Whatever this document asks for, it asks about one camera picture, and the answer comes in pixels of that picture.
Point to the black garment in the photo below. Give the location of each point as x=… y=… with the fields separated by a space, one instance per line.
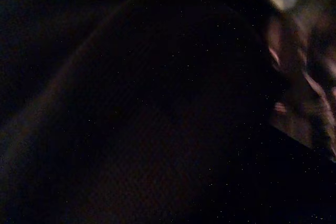
x=157 y=103

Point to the grey front-load washing machine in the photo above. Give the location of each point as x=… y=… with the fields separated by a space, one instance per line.
x=302 y=90

